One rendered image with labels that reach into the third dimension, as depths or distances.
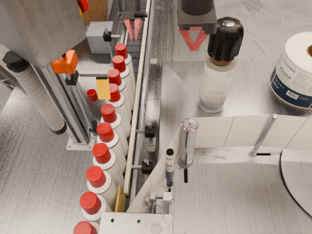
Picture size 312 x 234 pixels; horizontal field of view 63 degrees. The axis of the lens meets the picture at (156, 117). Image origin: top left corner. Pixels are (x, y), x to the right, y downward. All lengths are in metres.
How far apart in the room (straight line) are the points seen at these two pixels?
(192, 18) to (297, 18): 0.99
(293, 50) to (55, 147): 0.80
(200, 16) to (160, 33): 0.74
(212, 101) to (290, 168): 0.28
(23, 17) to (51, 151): 0.58
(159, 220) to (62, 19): 0.32
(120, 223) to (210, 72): 0.46
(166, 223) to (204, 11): 0.35
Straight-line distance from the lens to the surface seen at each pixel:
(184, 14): 0.48
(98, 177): 0.51
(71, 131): 0.80
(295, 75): 0.86
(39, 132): 0.95
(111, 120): 0.60
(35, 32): 0.39
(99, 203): 0.51
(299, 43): 0.92
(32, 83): 0.48
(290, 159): 0.80
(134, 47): 1.06
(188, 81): 0.91
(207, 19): 0.47
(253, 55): 1.14
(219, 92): 0.76
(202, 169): 0.73
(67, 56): 0.57
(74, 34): 0.43
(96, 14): 1.25
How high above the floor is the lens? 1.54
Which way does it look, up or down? 54 degrees down
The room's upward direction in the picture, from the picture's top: 4 degrees counter-clockwise
